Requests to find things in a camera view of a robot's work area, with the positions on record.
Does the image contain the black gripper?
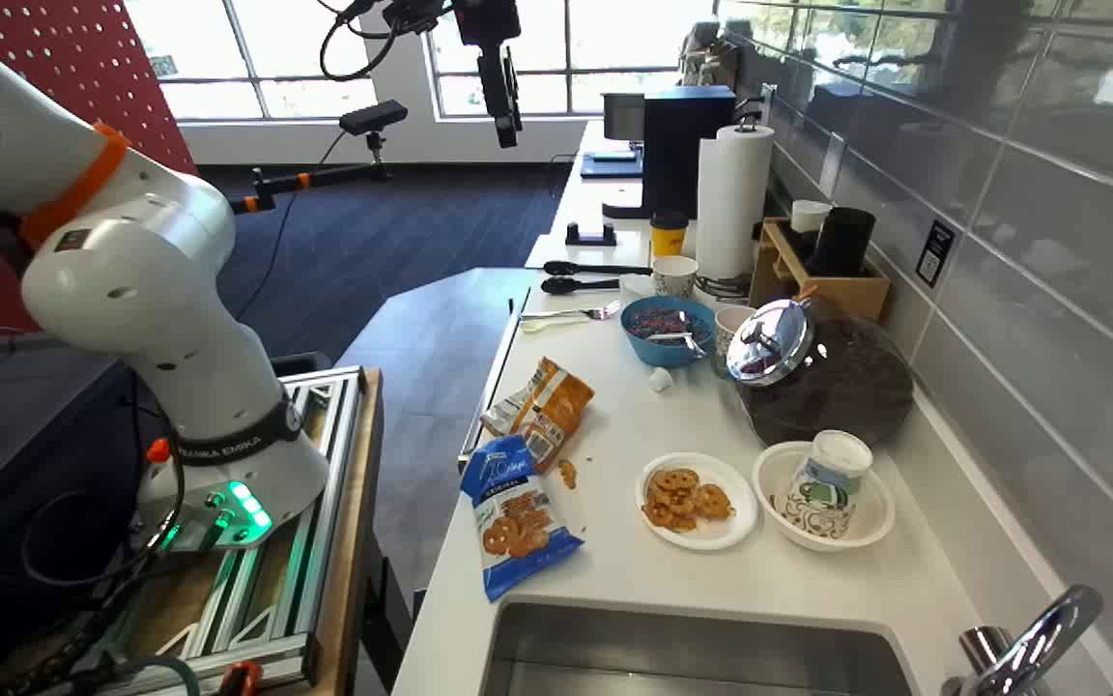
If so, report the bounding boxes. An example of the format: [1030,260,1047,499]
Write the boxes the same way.
[453,0,520,148]

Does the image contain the white plastic spoon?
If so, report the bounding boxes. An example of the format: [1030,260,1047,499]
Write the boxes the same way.
[520,303,620,331]

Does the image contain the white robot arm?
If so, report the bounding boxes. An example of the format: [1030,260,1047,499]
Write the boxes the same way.
[0,60,329,546]

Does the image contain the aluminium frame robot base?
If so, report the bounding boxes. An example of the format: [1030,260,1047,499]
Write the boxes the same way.
[3,367,381,696]

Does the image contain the blue bowl with beads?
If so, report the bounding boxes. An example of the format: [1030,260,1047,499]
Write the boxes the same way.
[616,294,714,367]

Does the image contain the white bowl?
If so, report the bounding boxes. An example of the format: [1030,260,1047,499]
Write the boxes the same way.
[748,441,896,553]

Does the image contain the black phone stand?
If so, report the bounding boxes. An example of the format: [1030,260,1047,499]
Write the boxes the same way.
[562,225,616,249]

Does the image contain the black coffee machine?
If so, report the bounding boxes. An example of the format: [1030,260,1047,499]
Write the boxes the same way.
[642,86,732,222]

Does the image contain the black tongs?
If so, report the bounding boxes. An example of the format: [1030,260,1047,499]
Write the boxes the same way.
[540,260,628,294]

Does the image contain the yellow cup black lid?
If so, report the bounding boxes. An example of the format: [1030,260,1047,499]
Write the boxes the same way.
[649,222,682,256]

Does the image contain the white paper towel roll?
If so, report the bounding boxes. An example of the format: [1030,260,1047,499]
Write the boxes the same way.
[695,120,771,277]

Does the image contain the small patterned paper cup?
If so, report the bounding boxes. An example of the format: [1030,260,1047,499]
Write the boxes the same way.
[653,256,700,299]

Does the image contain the orange snack bag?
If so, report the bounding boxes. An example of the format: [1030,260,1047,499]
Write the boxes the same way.
[484,358,593,469]

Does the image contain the black cup in organizer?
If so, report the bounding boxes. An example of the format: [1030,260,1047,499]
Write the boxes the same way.
[811,210,871,273]

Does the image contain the wooden organizer box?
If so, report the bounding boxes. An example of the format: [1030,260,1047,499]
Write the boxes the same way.
[748,222,891,320]

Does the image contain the blue snack bag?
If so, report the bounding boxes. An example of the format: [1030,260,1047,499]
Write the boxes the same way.
[461,436,578,599]

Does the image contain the white plate with pretzels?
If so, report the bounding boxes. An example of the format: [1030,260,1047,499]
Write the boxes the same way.
[636,454,758,553]

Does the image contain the dark brown towel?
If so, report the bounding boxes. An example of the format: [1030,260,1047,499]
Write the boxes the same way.
[730,303,910,445]

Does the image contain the patterned paper cup lying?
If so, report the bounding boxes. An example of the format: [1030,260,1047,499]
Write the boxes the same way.
[797,430,871,537]

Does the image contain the steel sink basin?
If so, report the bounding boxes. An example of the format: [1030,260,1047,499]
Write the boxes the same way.
[479,604,917,696]

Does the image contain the chrome faucet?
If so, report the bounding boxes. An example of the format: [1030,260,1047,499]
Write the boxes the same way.
[938,584,1106,696]

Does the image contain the black camera on tripod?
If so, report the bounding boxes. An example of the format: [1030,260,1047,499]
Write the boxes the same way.
[230,102,409,211]

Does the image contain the black wall outlet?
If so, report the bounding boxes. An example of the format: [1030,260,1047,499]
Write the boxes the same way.
[917,222,955,285]

